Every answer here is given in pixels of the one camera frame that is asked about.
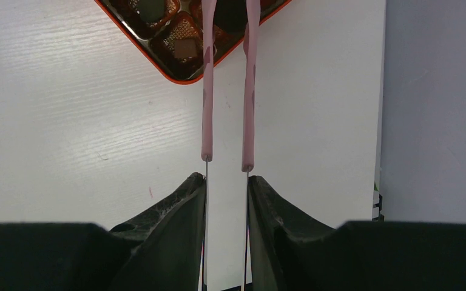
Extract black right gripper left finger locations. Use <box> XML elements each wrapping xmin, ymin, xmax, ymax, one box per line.
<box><xmin>0</xmin><ymin>173</ymin><xmax>206</xmax><ymax>290</ymax></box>

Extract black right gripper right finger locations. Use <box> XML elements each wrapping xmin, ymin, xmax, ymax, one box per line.
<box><xmin>248</xmin><ymin>176</ymin><xmax>466</xmax><ymax>290</ymax></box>

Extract pink silicone tongs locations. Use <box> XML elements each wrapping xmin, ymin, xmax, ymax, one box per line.
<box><xmin>201</xmin><ymin>1</ymin><xmax>261</xmax><ymax>290</ymax></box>

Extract brown chocolate piece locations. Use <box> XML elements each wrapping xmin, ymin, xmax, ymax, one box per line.
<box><xmin>174</xmin><ymin>38</ymin><xmax>198</xmax><ymax>59</ymax></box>

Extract orange compartment chocolate box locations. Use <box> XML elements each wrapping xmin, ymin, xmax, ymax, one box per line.
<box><xmin>94</xmin><ymin>0</ymin><xmax>293</xmax><ymax>85</ymax></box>

